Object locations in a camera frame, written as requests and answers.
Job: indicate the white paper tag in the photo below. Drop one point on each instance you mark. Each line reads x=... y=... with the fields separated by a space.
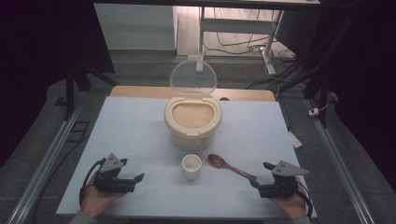
x=295 y=140

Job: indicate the beige rice container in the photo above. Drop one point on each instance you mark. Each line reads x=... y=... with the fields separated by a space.
x=193 y=140

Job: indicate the small white box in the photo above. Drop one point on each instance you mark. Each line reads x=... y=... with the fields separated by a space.
x=313 y=112

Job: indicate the brown wooden spoon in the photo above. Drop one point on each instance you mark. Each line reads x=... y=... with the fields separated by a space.
x=218 y=161

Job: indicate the clear plastic container lid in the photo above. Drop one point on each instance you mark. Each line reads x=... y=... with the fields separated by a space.
x=193 y=77

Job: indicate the white rice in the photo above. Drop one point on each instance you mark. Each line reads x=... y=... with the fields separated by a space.
x=193 y=115

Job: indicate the black panel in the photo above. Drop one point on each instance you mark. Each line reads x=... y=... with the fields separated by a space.
x=295 y=31

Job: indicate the black floor bracket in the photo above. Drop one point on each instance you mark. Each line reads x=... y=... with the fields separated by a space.
x=77 y=132

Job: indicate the white cup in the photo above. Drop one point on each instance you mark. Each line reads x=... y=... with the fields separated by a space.
x=191 y=169

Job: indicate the person's right hand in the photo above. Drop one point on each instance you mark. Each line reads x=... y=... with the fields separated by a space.
x=292 y=207

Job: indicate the black metal stand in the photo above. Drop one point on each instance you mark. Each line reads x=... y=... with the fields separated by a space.
x=320 y=90
x=70 y=93

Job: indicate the aluminium rail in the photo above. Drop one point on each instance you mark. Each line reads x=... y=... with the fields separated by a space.
x=46 y=161
x=339 y=168

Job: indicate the white cabinet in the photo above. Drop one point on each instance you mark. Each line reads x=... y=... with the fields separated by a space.
x=134 y=28

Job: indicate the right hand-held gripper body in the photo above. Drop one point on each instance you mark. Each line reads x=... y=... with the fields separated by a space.
x=280 y=188

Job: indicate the pale blue table mat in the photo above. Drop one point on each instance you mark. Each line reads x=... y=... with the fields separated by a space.
x=130 y=133

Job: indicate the dark curtain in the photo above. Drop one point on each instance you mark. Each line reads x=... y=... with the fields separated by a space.
x=37 y=62
x=367 y=77

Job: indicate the white desk frame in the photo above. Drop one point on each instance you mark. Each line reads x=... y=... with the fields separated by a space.
x=236 y=25

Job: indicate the person's left hand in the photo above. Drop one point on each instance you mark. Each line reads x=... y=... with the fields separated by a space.
x=93 y=202

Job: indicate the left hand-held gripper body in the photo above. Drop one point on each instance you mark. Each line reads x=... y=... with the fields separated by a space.
x=110 y=183

